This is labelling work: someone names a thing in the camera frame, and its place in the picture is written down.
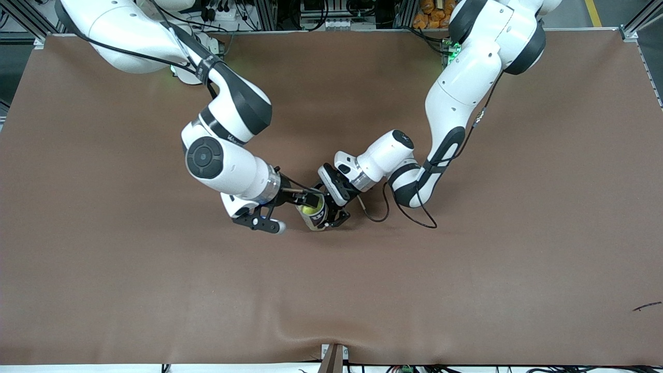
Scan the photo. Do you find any white strip with black plugs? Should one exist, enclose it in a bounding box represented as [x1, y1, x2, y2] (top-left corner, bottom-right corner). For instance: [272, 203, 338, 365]
[199, 0, 244, 21]

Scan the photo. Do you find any pile of orange objects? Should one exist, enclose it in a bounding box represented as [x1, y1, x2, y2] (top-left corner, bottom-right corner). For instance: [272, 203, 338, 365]
[413, 0, 457, 30]

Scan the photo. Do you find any grey metal equipment box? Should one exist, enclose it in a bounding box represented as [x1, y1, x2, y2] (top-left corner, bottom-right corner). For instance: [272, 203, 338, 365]
[300, 0, 376, 19]

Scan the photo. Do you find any brown table mat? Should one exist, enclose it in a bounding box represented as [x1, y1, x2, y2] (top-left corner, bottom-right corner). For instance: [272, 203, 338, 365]
[0, 28, 663, 366]

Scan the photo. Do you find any silver blue tennis ball can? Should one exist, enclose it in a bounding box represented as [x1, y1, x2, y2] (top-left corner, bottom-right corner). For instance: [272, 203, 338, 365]
[296, 199, 330, 232]

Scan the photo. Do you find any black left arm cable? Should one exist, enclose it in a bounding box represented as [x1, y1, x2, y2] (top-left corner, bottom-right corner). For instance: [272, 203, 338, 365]
[358, 73, 504, 229]

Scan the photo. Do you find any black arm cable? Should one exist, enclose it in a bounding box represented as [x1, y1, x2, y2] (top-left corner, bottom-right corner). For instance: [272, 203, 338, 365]
[54, 0, 324, 193]
[358, 73, 504, 229]

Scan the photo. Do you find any aluminium frame post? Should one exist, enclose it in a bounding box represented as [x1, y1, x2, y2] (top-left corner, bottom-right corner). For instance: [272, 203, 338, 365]
[396, 0, 417, 29]
[254, 0, 278, 31]

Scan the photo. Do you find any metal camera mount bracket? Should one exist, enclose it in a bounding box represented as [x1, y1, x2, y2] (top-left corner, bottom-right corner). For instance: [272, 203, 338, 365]
[320, 343, 349, 373]

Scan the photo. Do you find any aluminium frame profile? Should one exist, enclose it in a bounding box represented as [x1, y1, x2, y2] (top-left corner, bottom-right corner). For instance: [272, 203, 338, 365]
[0, 0, 59, 47]
[619, 0, 663, 42]

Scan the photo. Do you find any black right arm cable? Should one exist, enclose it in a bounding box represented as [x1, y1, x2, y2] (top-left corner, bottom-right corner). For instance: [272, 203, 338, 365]
[54, 0, 324, 193]

